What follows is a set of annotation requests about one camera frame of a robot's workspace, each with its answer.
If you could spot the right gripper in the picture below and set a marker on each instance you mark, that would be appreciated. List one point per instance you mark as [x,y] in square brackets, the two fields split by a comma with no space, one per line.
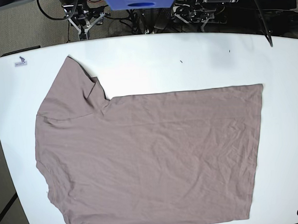
[83,11]

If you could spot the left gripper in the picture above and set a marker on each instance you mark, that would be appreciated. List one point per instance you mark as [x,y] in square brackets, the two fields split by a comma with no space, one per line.
[185,10]

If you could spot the mauve T-shirt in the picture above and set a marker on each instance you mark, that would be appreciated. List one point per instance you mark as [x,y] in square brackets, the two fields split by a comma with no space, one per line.
[186,157]

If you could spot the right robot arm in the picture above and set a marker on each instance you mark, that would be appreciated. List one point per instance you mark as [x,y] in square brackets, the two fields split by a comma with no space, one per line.
[65,8]

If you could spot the small white logo sticker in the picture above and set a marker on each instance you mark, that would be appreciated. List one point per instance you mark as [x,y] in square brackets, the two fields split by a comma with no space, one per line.
[22,62]

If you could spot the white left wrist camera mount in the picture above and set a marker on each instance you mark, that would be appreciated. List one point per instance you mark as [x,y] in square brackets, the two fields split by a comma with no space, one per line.
[196,21]

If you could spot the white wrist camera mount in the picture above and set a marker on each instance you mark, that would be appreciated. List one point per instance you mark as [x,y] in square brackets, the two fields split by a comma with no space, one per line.
[196,21]
[83,30]

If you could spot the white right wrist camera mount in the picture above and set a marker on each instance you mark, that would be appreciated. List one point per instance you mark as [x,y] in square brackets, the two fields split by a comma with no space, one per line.
[83,30]

